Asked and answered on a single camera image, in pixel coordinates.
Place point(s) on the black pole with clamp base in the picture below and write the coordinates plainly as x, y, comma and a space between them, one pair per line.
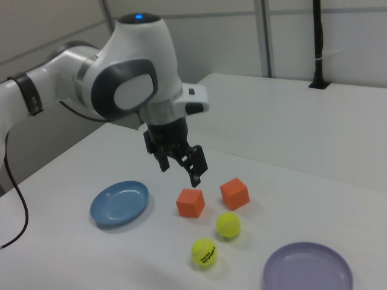
318, 60

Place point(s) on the tennis ball with black print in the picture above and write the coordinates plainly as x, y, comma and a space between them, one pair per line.
202, 250

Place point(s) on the orange cube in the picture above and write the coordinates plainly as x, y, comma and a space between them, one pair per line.
190, 205
234, 194

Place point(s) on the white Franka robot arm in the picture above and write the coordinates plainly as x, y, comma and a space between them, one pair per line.
130, 54

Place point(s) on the purple plate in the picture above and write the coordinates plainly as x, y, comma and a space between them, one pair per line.
305, 272

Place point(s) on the blue plate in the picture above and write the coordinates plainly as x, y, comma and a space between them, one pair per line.
118, 205

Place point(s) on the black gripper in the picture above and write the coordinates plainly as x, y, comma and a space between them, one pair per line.
166, 133

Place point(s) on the plain yellow tennis ball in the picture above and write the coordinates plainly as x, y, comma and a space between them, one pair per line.
228, 225

